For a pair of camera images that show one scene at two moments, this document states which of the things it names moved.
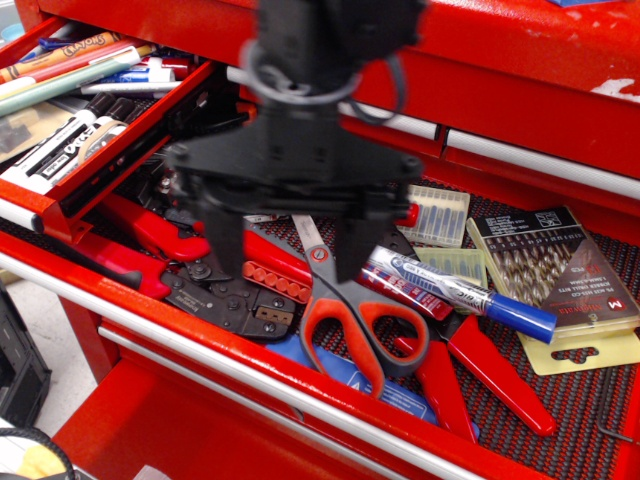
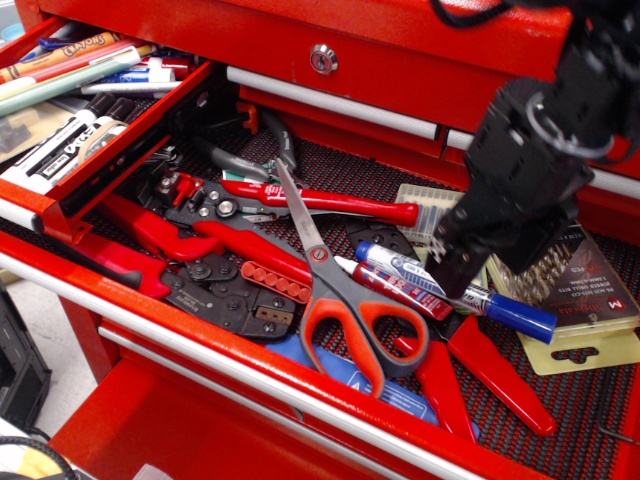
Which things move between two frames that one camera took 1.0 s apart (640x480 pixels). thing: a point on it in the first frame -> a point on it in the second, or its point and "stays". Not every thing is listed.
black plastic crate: [25, 377] stays
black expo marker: [26, 162] stays
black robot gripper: [293, 161] -> [525, 169]
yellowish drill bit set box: [546, 260] stays
